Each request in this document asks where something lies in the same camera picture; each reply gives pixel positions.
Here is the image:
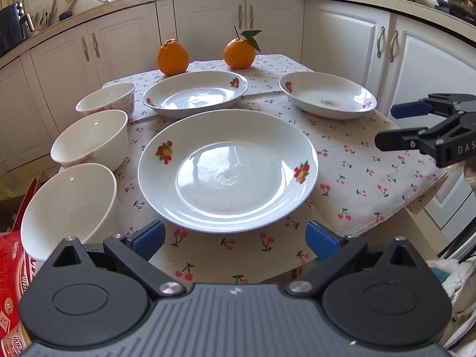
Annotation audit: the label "orange with green leaf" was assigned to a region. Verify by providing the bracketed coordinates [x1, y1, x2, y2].
[223, 26, 263, 70]

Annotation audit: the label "small pink patterned bowl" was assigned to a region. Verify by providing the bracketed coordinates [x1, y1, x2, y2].
[75, 82, 135, 117]

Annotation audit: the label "white stained flower-print plate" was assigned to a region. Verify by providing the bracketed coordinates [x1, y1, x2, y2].
[279, 72, 378, 120]

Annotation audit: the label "red printed carton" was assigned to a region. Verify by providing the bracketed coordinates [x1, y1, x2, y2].
[0, 230, 38, 357]

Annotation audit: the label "cherry-print tablecloth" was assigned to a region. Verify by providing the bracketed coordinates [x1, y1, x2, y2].
[76, 54, 449, 283]

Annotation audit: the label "white fleece garment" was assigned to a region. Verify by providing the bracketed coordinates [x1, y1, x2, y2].
[427, 256, 476, 345]

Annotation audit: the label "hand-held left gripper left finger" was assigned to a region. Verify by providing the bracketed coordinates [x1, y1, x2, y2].
[48, 220, 187, 300]

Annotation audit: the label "plain white bowl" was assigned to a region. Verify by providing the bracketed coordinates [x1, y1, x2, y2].
[21, 163, 118, 263]

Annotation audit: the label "kitchen utensil holder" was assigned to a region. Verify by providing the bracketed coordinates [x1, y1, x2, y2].
[30, 0, 77, 31]

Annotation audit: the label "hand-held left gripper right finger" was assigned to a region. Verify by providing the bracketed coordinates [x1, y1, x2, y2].
[284, 221, 428, 299]

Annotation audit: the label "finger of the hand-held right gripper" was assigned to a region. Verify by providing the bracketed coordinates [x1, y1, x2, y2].
[375, 112, 473, 153]
[390, 94, 476, 119]

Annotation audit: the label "black air fryer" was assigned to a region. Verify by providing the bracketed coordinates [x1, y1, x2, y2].
[0, 3, 31, 52]

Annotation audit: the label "large white fruit-print plate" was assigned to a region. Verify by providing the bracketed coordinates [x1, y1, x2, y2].
[137, 109, 318, 234]

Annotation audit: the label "white kitchen cabinets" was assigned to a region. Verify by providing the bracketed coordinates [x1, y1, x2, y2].
[0, 0, 476, 231]

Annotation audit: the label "white bowl with pink flowers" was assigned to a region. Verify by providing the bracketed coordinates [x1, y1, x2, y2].
[51, 109, 129, 172]

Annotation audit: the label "knobby orange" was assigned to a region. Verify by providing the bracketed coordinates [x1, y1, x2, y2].
[157, 39, 190, 76]

